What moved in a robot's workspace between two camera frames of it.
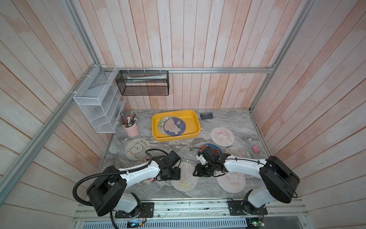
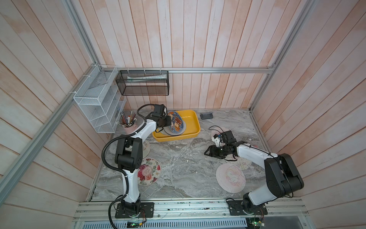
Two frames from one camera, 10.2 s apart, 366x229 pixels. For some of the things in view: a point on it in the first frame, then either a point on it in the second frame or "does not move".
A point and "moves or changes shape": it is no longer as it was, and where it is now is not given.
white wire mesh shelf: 100,98 does not move
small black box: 206,115 does not move
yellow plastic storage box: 189,117 does not move
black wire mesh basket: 144,82 does not move
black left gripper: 176,176 to 168,121
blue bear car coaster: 217,148 moves or changes shape
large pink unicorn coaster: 231,182 does not move
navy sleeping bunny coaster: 174,126 does not move
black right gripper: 199,171 to 212,149
